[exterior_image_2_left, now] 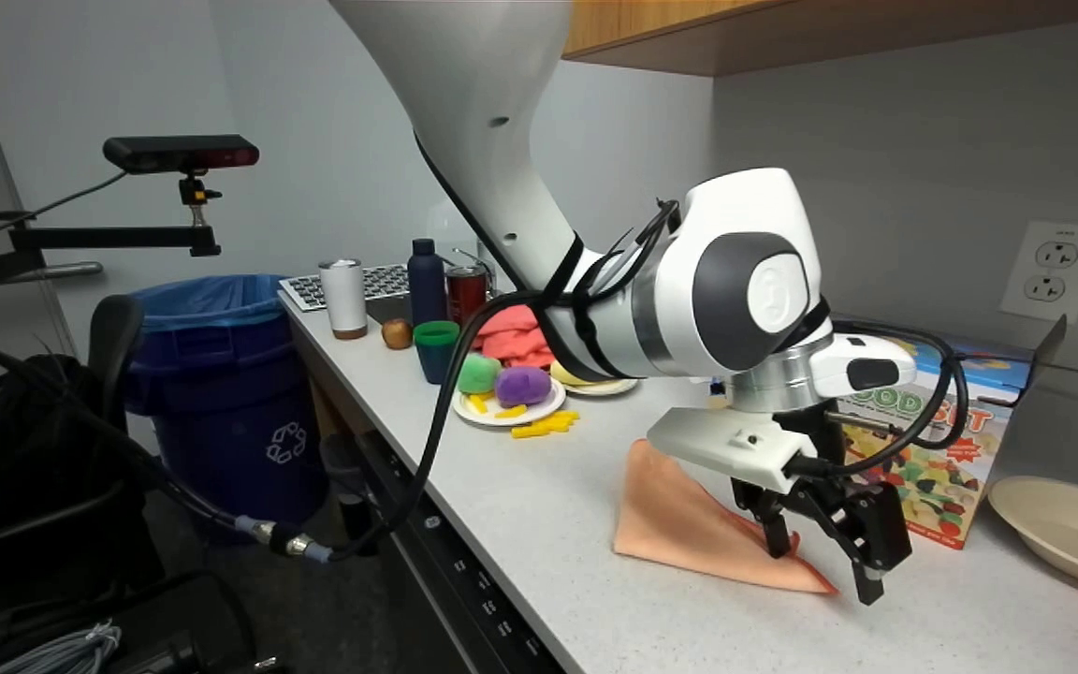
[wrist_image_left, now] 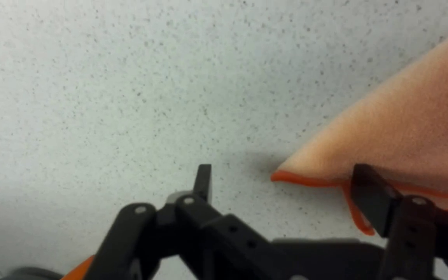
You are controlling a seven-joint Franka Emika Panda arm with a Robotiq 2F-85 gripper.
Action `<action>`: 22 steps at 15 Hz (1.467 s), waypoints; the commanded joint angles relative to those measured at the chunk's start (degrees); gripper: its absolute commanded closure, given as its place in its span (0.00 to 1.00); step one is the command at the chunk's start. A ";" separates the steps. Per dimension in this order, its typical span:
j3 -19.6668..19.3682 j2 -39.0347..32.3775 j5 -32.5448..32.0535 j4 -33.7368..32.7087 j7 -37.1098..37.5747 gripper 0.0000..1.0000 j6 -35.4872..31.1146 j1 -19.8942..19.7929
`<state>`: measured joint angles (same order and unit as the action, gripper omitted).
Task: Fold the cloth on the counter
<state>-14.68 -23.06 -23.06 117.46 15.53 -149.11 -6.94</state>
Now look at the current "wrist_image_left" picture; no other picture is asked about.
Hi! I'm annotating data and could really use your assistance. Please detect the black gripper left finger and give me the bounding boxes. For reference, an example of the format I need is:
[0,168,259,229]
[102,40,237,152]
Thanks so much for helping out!
[86,163,276,280]

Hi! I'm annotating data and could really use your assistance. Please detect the grey blue bowl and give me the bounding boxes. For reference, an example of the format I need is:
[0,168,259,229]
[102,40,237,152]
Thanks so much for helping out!
[0,264,66,280]

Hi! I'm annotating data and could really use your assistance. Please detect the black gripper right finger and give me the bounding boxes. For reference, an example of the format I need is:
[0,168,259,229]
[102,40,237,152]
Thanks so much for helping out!
[351,163,448,280]

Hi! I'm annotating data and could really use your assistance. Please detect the orange microfibre cloth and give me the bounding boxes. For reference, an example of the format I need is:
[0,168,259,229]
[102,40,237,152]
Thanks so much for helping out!
[270,25,448,238]

